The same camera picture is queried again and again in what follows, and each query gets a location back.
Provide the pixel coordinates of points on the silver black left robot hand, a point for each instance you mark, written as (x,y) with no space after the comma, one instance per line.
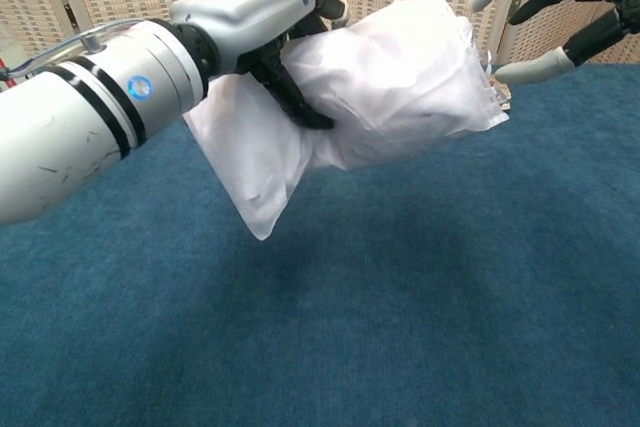
(250,12)

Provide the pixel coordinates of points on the translucent white plastic bag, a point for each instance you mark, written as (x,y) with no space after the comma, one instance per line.
(250,172)

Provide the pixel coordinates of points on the blue felt table cover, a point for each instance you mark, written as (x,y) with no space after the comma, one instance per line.
(350,322)

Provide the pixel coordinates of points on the metal screen hinge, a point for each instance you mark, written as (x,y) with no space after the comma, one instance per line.
(70,13)

